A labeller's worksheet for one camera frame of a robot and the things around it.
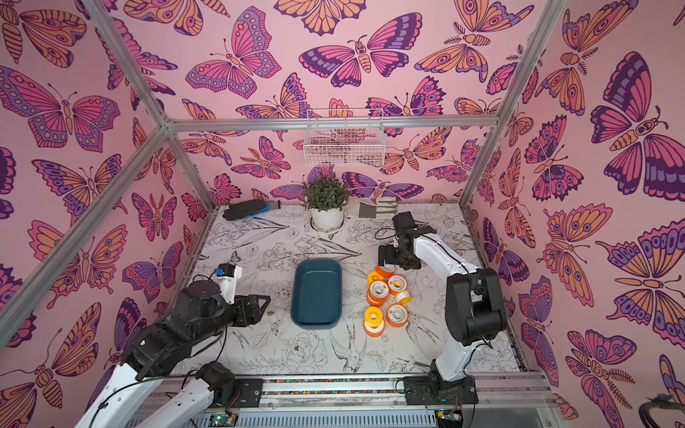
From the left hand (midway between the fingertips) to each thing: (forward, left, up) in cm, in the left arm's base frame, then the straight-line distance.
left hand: (263, 296), depth 70 cm
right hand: (+19, -36, -13) cm, 43 cm away
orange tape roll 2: (+10, -32, -18) cm, 38 cm away
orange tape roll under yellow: (-2, -31, -20) cm, 37 cm away
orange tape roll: (+18, -36, -17) cm, 44 cm away
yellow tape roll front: (+2, -30, -18) cm, 35 cm away
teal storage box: (+13, -11, -26) cm, 31 cm away
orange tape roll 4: (+4, -38, -21) cm, 44 cm away
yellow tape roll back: (+17, -31, -19) cm, 40 cm away
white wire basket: (+62, -22, +5) cm, 65 cm away
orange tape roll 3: (+14, -39, -18) cm, 45 cm away
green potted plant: (+39, -14, 0) cm, 42 cm away
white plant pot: (+43, -13, -18) cm, 48 cm away
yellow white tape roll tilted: (+8, -40, -17) cm, 45 cm away
